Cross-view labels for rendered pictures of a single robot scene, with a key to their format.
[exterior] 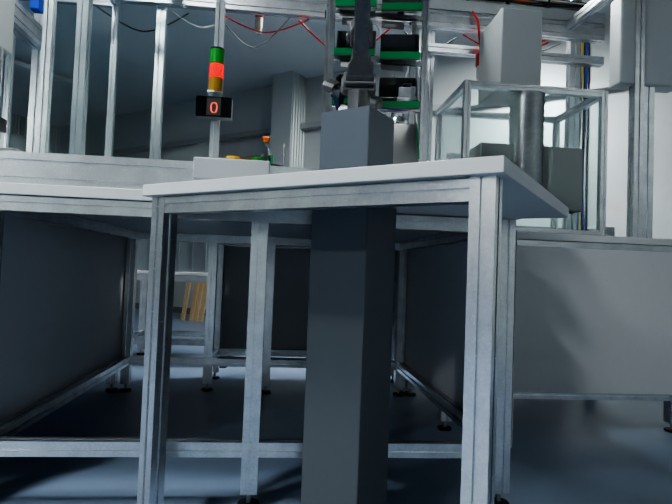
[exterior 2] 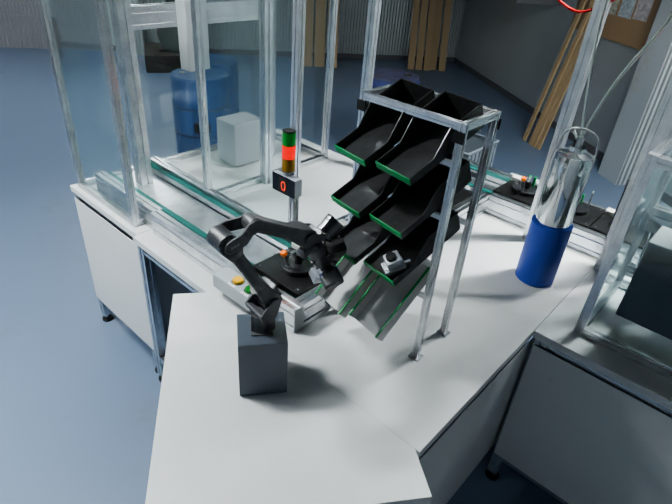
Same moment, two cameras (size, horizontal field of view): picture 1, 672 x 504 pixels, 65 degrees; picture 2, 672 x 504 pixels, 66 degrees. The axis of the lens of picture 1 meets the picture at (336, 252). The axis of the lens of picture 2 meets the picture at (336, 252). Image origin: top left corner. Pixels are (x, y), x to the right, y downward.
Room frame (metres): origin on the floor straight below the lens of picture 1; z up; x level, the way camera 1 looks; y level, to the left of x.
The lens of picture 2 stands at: (0.70, -0.99, 2.07)
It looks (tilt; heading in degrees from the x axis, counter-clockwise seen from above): 33 degrees down; 45
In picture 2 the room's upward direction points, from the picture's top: 5 degrees clockwise
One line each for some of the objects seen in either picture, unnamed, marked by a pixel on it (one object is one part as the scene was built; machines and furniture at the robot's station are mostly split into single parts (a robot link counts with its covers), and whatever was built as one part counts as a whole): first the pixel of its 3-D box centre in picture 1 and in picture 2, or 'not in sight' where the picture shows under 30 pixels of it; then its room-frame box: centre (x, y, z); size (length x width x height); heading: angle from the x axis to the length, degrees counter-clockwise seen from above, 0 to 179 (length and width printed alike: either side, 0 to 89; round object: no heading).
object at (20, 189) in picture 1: (268, 223); (370, 252); (2.16, 0.28, 0.85); 1.50 x 1.41 x 0.03; 96
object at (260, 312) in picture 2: (358, 82); (262, 302); (1.36, -0.04, 1.15); 0.09 x 0.07 x 0.06; 88
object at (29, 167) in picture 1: (168, 177); (220, 263); (1.54, 0.50, 0.91); 0.89 x 0.06 x 0.11; 96
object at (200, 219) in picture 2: not in sight; (251, 245); (1.71, 0.54, 0.91); 0.84 x 0.28 x 0.10; 96
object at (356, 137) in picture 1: (357, 154); (261, 353); (1.35, -0.04, 0.96); 0.14 x 0.14 x 0.20; 58
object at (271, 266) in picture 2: not in sight; (298, 268); (1.71, 0.24, 0.96); 0.24 x 0.24 x 0.02; 6
